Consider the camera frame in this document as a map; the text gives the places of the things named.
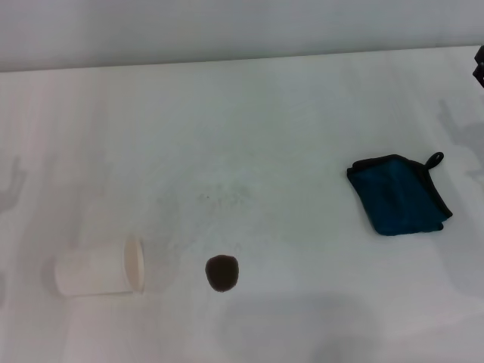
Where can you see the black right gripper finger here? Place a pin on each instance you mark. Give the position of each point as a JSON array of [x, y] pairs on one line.
[[480, 56], [480, 75]]

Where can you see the black water stain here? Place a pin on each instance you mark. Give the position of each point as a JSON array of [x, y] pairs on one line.
[[222, 273]]

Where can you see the white paper cup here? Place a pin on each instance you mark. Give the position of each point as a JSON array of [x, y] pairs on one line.
[[94, 270]]

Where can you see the blue rag with black trim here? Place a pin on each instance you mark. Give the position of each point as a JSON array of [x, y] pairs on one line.
[[397, 194]]

